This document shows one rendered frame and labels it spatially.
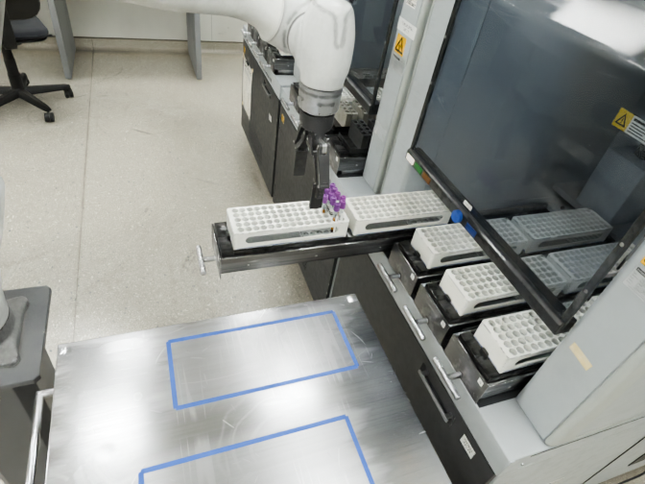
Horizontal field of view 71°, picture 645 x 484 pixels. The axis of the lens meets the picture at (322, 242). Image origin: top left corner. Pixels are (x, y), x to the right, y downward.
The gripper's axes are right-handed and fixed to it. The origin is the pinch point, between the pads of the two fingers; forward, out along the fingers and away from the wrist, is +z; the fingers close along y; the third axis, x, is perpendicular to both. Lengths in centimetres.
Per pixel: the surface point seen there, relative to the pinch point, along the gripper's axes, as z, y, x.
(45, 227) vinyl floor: 95, -112, -88
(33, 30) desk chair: 43, -230, -92
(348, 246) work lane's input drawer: 15.1, 7.0, 11.2
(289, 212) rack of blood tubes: 8.1, -0.7, -3.5
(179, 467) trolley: 12, 53, -36
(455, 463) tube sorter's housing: 40, 57, 24
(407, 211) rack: 8.4, 3.5, 28.5
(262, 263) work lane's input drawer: 17.1, 7.1, -11.8
